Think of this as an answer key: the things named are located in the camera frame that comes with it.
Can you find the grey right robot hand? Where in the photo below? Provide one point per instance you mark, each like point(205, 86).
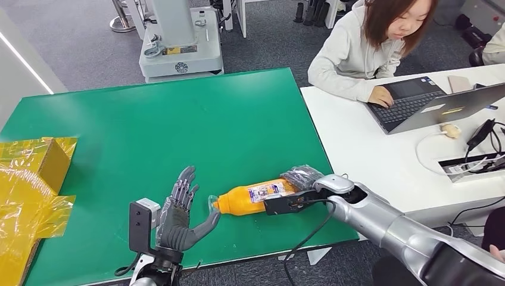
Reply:
point(301, 177)

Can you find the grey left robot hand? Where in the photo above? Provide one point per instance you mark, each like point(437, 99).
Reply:
point(175, 231)

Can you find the orange detergent bottle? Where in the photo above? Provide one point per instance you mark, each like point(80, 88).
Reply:
point(238, 199)

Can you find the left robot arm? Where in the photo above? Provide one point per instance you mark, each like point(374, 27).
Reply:
point(152, 272)

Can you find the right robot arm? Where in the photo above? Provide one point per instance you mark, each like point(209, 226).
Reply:
point(374, 217)

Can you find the person at laptop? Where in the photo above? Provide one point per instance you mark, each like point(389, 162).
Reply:
point(343, 63)

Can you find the dark open laptop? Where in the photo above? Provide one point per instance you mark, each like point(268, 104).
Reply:
point(406, 104)

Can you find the cardboard box with yellow film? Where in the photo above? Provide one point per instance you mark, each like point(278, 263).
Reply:
point(23, 197)

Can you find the small beige plug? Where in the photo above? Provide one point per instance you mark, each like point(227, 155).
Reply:
point(451, 130)

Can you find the desk socket tray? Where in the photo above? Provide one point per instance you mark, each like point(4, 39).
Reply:
point(467, 169)

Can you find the white furniture panel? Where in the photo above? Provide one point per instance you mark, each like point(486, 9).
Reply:
point(241, 15)

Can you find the pale pink phone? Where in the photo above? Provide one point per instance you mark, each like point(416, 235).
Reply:
point(459, 83)

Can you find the black power adapter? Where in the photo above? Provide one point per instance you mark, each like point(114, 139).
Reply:
point(480, 134)

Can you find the person with dark clothing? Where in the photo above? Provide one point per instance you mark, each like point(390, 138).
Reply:
point(495, 231)

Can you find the metal stand base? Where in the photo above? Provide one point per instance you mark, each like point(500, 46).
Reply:
point(122, 21)

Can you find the person in pale top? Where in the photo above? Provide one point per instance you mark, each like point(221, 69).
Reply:
point(496, 49)

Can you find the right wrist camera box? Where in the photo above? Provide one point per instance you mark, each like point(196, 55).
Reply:
point(282, 205)

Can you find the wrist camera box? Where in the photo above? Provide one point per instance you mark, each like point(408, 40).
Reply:
point(282, 205)
point(139, 225)

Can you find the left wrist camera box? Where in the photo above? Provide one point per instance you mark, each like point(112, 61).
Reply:
point(139, 225)

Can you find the white robot pedestal machine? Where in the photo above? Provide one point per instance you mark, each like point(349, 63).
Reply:
point(177, 43)

